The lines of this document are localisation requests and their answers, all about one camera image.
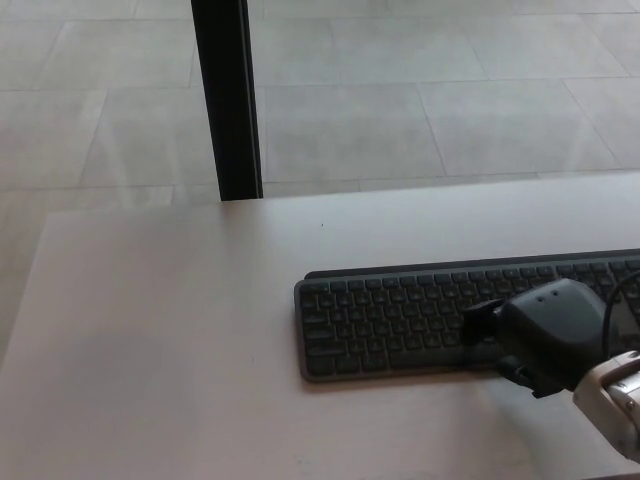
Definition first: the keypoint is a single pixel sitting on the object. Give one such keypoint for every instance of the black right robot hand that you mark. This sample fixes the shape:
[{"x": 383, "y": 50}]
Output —
[{"x": 545, "y": 330}]

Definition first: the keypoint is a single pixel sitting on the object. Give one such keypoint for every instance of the black keyboard with grey frame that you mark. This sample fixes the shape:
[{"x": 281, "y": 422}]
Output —
[{"x": 390, "y": 325}]

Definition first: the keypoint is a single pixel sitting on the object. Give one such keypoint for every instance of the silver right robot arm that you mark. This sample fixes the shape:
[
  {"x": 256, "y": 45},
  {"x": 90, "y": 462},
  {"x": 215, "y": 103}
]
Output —
[{"x": 612, "y": 400}]

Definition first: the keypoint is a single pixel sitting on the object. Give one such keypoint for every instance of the black vertical metal post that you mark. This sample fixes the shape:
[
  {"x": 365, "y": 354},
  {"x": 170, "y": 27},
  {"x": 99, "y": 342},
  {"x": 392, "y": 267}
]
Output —
[{"x": 225, "y": 100}]

